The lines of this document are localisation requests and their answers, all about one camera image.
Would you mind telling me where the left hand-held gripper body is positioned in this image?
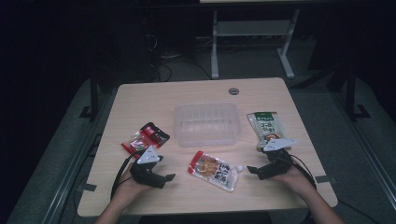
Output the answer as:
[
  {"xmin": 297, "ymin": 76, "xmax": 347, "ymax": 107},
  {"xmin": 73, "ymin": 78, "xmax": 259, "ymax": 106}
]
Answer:
[{"xmin": 130, "ymin": 145, "xmax": 166, "ymax": 189}]

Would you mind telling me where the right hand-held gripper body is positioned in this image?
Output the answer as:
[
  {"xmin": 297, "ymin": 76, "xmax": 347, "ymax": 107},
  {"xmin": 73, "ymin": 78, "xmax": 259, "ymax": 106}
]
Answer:
[{"xmin": 260, "ymin": 138, "xmax": 297, "ymax": 181}]

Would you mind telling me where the red and black snack packet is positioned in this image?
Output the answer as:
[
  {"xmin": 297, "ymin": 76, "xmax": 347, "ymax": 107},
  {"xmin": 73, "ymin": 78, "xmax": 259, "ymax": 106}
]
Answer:
[{"xmin": 120, "ymin": 121, "xmax": 171, "ymax": 161}]

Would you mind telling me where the green-topped food pouch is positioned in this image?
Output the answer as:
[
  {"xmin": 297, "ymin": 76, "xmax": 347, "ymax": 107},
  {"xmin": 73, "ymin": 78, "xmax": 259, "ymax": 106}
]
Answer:
[{"xmin": 247, "ymin": 111, "xmax": 291, "ymax": 152}]

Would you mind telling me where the red-topped spouted food pouch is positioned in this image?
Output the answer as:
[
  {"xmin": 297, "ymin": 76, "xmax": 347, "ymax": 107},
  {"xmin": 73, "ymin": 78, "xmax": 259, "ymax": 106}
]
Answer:
[{"xmin": 187, "ymin": 150, "xmax": 244, "ymax": 192}]

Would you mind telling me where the clear plastic container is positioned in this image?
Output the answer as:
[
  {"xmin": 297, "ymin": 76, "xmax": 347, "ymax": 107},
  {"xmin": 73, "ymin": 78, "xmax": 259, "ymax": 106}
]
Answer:
[{"xmin": 173, "ymin": 103, "xmax": 241, "ymax": 147}]

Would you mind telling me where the person's left hand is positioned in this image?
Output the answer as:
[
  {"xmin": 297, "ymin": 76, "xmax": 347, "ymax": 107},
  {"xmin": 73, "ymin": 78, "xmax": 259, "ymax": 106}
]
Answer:
[{"xmin": 113, "ymin": 164, "xmax": 154, "ymax": 206}]

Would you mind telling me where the person's right hand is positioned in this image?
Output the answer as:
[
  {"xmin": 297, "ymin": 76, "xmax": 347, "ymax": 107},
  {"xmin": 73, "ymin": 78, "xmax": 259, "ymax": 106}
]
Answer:
[{"xmin": 273, "ymin": 161, "xmax": 318, "ymax": 198}]

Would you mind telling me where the person's dark clothing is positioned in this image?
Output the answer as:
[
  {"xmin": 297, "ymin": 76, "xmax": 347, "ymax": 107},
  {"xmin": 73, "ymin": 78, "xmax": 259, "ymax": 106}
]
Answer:
[{"xmin": 138, "ymin": 211, "xmax": 273, "ymax": 224}]

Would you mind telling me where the black metal stand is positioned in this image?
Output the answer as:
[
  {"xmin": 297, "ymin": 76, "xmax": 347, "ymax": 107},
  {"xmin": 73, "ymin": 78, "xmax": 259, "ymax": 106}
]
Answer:
[
  {"xmin": 345, "ymin": 64, "xmax": 372, "ymax": 121},
  {"xmin": 78, "ymin": 68, "xmax": 101, "ymax": 122}
]

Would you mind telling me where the left hand-held gripper cable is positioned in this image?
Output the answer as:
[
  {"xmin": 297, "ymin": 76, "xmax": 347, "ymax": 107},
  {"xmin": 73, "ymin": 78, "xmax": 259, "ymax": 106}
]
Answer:
[{"xmin": 110, "ymin": 151, "xmax": 142, "ymax": 201}]

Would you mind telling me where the hand-held gripper cable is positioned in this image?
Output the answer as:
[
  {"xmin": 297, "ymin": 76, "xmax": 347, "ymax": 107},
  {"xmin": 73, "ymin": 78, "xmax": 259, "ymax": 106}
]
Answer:
[
  {"xmin": 110, "ymin": 151, "xmax": 142, "ymax": 201},
  {"xmin": 289, "ymin": 154, "xmax": 318, "ymax": 190}
]

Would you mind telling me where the right hand-held gripper cable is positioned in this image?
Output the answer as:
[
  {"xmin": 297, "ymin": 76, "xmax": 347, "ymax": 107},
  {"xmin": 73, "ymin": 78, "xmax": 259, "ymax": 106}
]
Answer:
[{"xmin": 289, "ymin": 154, "xmax": 318, "ymax": 190}]

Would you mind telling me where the black floor cable bundle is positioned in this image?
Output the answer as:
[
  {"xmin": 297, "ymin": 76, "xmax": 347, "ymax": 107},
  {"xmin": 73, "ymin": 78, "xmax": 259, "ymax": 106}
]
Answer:
[{"xmin": 148, "ymin": 31, "xmax": 213, "ymax": 83}]

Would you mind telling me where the white metal desk frame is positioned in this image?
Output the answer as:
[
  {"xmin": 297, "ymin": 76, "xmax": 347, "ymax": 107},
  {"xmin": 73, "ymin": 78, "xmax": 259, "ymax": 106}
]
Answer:
[{"xmin": 210, "ymin": 8, "xmax": 302, "ymax": 80}]

